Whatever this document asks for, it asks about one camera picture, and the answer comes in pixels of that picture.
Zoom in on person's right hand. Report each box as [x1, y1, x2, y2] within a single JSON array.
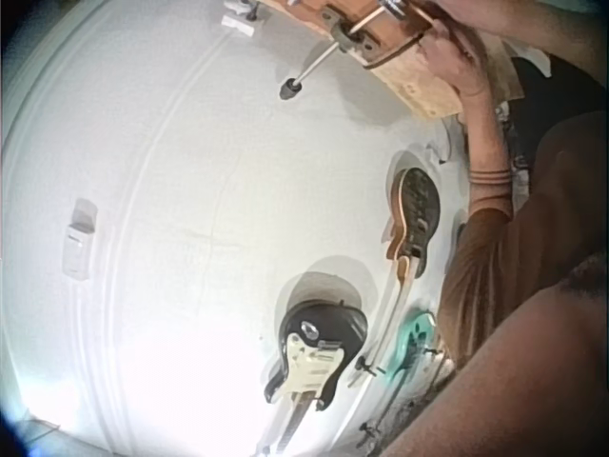
[[440, 0, 481, 30]]

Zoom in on person's left hand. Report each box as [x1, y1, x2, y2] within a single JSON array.
[[422, 26, 492, 97]]

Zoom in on light wooden workbench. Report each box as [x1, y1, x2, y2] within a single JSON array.
[[368, 32, 477, 119]]

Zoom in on person's legs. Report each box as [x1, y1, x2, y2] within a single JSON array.
[[511, 52, 609, 161]]

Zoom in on teal guitar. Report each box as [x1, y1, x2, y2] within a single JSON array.
[[383, 309, 438, 396]]

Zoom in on brown guitar with dark top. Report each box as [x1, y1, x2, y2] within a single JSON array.
[[368, 166, 442, 377]]

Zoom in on white wall box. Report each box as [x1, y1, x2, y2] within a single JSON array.
[[61, 197, 100, 283]]

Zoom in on metal rod with black knob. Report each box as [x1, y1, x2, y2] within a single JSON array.
[[278, 41, 344, 101]]

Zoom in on black guitar with white pickguard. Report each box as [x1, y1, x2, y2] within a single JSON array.
[[263, 299, 370, 457]]

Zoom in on thin brown wrist bracelets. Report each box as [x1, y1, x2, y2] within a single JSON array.
[[467, 168, 514, 190]]

